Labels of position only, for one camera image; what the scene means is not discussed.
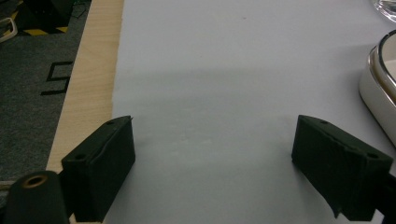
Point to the white square plate silver rim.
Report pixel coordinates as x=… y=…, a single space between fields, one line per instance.
x=378 y=99

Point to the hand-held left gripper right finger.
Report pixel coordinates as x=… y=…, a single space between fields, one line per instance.
x=342 y=171

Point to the black stand base hazard tape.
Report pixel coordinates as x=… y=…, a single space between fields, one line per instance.
x=46 y=12

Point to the clear drinking glass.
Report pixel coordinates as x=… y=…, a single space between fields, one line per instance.
x=387 y=9

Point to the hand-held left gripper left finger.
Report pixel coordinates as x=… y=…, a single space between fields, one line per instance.
x=99 y=168

